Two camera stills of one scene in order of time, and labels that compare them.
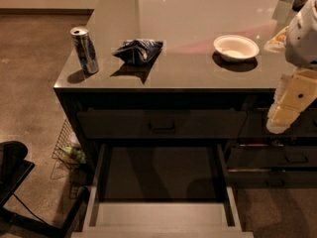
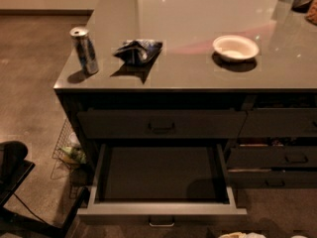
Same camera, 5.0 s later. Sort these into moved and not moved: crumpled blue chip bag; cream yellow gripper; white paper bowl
Moved: cream yellow gripper
Not moved: crumpled blue chip bag; white paper bowl
